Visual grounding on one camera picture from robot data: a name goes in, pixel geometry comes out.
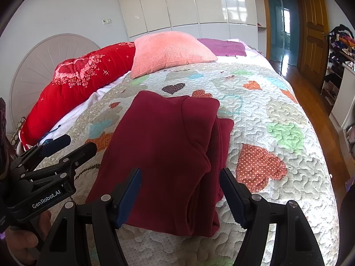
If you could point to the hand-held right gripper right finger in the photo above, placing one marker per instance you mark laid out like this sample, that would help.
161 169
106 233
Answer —
234 196

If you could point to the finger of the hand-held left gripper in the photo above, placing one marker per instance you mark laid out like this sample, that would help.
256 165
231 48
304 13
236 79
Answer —
56 142
83 152

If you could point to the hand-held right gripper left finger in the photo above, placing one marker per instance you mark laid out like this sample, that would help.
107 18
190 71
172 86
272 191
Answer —
130 196

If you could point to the dark red sweater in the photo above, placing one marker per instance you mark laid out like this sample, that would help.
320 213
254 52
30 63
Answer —
166 149

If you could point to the open shelf with clothes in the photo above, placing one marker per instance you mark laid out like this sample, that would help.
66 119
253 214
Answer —
337 61

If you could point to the person's left hand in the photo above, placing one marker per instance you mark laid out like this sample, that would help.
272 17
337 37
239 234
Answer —
22 241

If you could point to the dotted olive cushion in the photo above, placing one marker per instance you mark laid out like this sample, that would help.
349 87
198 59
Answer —
20 127

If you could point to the white bed sheet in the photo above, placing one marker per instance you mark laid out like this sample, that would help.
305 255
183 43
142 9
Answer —
83 104

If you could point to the red embroidered pillow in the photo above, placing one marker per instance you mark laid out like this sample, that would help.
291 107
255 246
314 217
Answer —
80 86

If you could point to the patchwork heart quilted bedspread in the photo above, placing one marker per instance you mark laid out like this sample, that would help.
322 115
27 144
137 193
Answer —
277 144

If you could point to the round grey headboard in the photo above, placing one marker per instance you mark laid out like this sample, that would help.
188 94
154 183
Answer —
41 55

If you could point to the pink pillow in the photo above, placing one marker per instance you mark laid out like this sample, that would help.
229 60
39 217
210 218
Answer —
169 50

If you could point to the white cabinet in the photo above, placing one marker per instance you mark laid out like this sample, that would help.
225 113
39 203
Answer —
344 97

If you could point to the purple cloth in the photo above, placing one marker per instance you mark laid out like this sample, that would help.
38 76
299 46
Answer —
222 47

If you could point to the teal glass door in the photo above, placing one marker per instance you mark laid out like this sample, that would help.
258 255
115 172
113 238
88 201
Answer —
283 22

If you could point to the wooden door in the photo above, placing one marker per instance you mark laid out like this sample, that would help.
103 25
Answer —
314 30

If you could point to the glossy white wardrobe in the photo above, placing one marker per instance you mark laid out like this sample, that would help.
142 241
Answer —
194 2

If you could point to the white wall socket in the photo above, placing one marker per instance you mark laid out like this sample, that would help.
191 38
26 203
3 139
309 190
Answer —
106 21

